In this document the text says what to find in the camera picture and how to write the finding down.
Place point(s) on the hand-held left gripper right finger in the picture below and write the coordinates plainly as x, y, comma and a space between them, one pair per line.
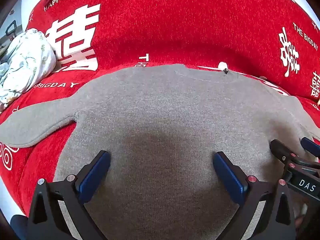
228, 180

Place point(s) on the light floral cloth bundle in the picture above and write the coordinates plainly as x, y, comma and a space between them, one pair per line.
27, 55

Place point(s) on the person's right hand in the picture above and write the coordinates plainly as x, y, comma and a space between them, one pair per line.
301, 217

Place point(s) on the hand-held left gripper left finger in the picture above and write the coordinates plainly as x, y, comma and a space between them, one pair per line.
96, 172

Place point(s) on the red printed sofa cover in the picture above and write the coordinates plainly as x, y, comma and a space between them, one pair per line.
175, 17

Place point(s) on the grey knitted sweater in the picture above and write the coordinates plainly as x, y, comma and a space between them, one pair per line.
160, 110

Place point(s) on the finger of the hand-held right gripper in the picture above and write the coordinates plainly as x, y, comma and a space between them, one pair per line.
281, 148
311, 146

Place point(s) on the dark blue cloth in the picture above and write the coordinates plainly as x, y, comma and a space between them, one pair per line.
18, 230

